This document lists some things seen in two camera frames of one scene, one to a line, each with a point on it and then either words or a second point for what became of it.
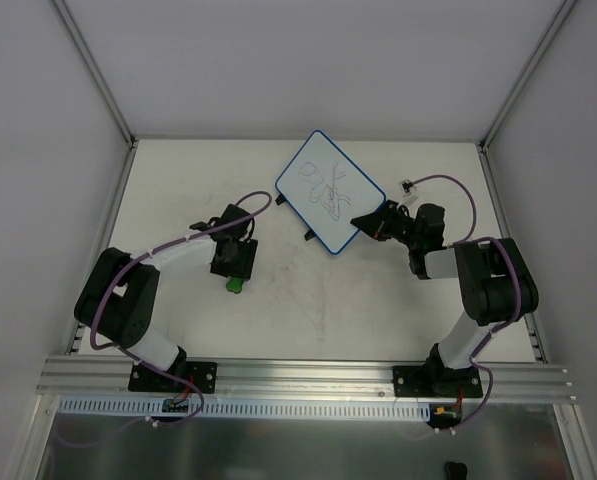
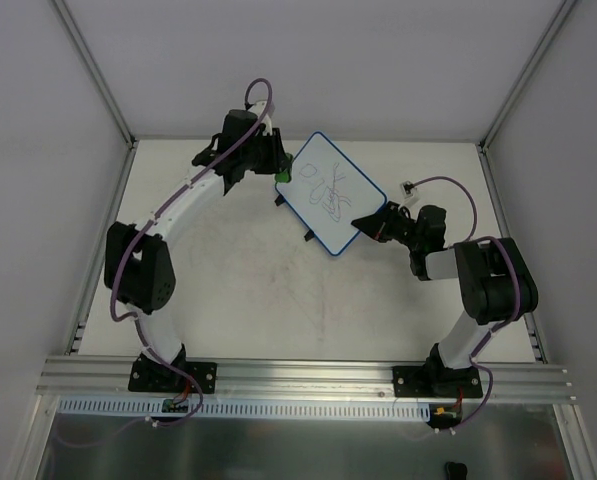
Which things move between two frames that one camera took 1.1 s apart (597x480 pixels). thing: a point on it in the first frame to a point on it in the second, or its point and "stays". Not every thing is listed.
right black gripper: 384,225 stays
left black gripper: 234,270 to 275,153
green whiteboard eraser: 235,284 to 282,177
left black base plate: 201,376 stays
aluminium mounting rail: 106,379 stays
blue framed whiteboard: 328,190 stays
